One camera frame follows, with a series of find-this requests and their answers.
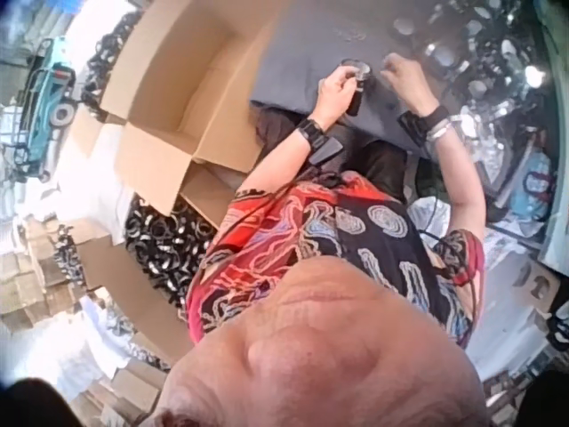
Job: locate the person's left hand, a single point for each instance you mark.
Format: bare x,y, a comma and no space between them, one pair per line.
334,95

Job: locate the person's right hand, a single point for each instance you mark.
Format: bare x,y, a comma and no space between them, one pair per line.
411,84

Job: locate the black part with clear lens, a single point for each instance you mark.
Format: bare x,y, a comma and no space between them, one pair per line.
356,100

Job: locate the grey cloth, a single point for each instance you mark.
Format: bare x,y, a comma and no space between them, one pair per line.
302,58

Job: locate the black wrist band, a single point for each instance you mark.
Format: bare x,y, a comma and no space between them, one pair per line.
422,122
316,135

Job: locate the heap of black lens parts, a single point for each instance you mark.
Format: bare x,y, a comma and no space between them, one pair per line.
480,49

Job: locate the person's legs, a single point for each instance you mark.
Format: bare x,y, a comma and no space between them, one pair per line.
383,163

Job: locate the white plastic bag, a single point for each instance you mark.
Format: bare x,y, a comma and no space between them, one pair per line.
429,218

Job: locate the large open cardboard box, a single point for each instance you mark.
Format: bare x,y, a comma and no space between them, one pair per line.
178,89

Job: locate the blue bag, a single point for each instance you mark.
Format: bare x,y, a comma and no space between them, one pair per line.
535,187

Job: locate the heap of black rings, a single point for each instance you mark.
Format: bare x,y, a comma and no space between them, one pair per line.
104,62

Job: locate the cardboard box of black rings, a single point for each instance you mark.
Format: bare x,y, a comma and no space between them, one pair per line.
164,249

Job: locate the carton with black print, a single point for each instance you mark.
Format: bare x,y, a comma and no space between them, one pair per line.
535,282

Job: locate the teal cart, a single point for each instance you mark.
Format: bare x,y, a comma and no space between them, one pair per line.
42,107

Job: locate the stack of brown cartons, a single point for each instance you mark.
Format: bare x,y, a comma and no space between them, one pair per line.
31,276

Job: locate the flat cardboard cartons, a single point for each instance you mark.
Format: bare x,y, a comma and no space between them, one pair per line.
124,391

